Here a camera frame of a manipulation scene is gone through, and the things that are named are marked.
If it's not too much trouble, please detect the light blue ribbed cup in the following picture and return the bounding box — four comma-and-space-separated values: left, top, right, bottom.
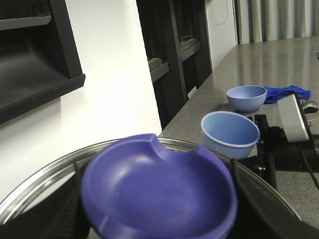
201, 111, 260, 159

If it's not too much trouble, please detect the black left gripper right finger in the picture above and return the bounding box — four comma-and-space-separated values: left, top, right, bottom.
228, 159, 319, 239

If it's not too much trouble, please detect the blue crumpled cloth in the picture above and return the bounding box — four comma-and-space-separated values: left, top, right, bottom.
264, 85, 312, 104

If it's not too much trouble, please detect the blue ceramic bowl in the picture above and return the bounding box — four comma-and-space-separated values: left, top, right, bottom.
226, 86, 267, 112

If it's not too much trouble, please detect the grey striped curtain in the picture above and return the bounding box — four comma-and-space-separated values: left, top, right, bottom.
233, 0, 319, 44

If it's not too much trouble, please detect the black shelf cabinet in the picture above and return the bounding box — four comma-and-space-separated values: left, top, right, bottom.
137, 0, 212, 128

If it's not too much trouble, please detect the black computer mouse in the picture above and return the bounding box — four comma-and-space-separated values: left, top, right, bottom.
301, 100, 319, 114

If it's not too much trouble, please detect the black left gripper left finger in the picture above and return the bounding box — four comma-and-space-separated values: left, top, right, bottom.
14, 161, 91, 239

